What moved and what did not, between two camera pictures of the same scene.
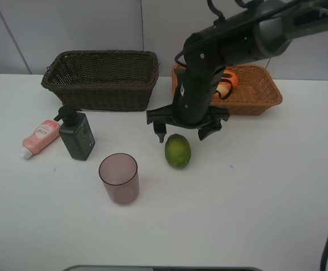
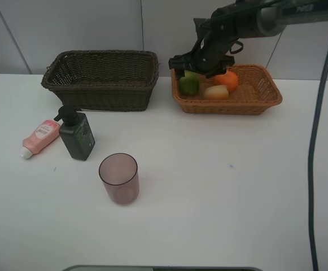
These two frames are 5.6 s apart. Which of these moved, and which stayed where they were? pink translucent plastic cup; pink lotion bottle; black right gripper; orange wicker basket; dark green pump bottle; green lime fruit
Moved: green lime fruit; black right gripper
Stayed: pink translucent plastic cup; dark green pump bottle; orange wicker basket; pink lotion bottle
